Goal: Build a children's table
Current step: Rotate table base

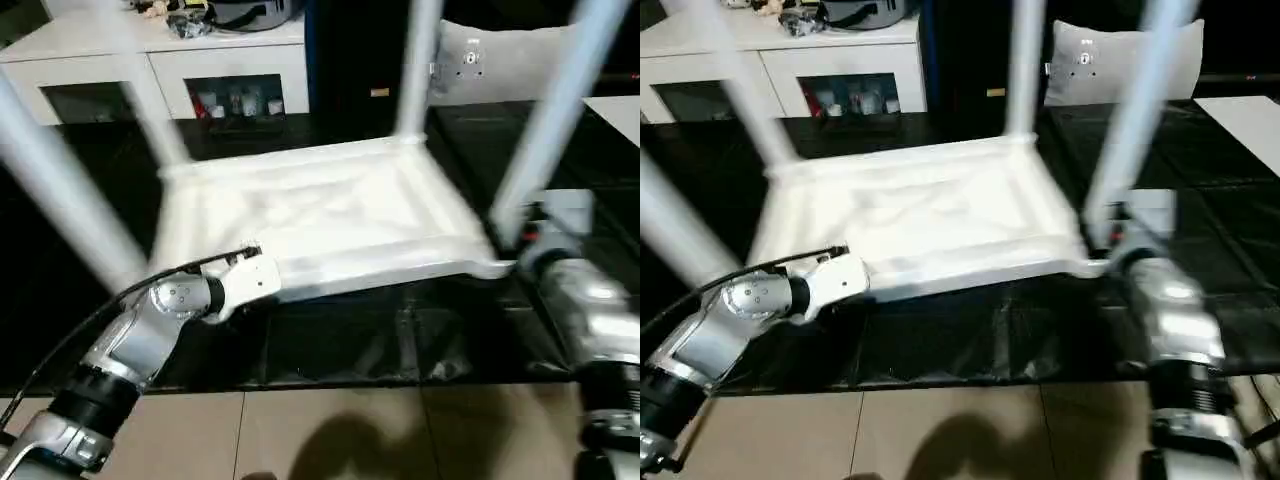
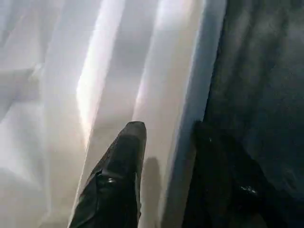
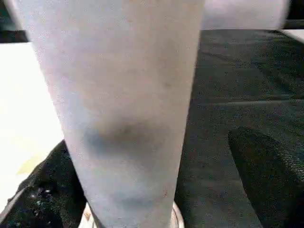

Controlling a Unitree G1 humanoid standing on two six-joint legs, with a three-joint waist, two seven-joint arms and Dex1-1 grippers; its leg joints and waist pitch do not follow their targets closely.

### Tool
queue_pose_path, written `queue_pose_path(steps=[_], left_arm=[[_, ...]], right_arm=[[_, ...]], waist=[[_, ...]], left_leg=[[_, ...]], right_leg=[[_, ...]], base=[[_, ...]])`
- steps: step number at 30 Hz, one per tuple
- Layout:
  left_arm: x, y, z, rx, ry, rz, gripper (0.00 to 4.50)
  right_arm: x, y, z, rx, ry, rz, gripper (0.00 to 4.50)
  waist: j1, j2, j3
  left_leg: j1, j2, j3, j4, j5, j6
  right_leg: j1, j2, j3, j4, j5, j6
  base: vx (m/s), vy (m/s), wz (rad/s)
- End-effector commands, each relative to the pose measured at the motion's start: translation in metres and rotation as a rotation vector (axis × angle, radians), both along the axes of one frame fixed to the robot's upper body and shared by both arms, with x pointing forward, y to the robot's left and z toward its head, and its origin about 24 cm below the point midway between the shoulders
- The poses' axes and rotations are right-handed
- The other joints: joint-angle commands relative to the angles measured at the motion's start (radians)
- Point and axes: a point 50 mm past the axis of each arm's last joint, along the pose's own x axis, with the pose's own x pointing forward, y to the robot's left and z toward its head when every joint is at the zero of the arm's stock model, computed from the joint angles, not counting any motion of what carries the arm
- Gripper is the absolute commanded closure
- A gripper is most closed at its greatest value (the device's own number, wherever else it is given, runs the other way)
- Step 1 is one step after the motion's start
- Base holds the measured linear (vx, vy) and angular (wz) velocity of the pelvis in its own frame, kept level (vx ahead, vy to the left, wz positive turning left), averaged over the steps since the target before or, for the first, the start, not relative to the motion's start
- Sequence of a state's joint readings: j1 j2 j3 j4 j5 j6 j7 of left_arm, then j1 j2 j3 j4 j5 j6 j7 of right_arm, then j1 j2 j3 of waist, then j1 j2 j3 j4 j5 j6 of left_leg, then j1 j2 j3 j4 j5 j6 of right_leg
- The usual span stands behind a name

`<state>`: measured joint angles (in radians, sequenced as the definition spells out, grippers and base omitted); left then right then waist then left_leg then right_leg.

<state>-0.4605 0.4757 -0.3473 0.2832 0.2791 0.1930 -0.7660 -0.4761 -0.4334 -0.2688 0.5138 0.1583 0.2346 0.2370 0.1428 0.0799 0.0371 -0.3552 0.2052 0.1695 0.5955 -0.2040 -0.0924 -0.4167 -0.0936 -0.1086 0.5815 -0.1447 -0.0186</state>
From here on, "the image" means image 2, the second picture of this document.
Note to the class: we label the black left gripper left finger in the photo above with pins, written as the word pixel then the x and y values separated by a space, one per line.
pixel 114 190

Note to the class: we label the white plastic table top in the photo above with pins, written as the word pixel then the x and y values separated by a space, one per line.
pixel 118 71

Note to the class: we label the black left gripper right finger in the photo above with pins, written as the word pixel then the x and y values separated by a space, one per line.
pixel 223 190

